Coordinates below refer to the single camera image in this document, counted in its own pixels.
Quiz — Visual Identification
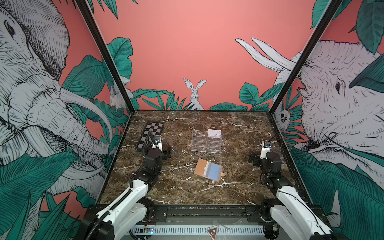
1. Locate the black corner frame post right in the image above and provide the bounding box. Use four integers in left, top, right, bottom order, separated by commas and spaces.
269, 0, 342, 115

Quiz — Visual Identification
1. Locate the black front mounting rail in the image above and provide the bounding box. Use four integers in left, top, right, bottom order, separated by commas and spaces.
138, 199, 282, 225

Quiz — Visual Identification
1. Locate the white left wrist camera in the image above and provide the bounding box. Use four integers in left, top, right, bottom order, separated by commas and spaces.
151, 135, 163, 152

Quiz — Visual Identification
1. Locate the black corner frame post left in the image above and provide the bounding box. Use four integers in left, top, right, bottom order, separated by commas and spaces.
76, 0, 135, 115

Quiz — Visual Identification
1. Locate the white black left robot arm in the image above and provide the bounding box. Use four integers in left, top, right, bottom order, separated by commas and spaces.
74, 144, 172, 240

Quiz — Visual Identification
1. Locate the black corner frame post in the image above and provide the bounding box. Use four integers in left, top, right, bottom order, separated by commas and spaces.
76, 0, 135, 115
269, 0, 342, 115

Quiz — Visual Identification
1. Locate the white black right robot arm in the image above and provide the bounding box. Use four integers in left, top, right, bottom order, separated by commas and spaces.
245, 152, 337, 240

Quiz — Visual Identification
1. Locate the white pink credit card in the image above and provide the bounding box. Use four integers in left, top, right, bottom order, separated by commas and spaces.
208, 129, 222, 139

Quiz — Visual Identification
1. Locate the red triangle warning sticker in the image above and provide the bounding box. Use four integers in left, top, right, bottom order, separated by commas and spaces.
206, 226, 219, 240

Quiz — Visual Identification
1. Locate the black white checkered board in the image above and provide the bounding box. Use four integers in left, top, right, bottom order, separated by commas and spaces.
136, 121, 164, 152

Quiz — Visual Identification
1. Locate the clear acrylic organizer box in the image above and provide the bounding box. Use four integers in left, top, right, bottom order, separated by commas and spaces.
191, 130, 223, 154

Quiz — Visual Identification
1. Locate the white perforated cable tray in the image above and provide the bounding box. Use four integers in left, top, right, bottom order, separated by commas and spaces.
131, 225, 264, 236

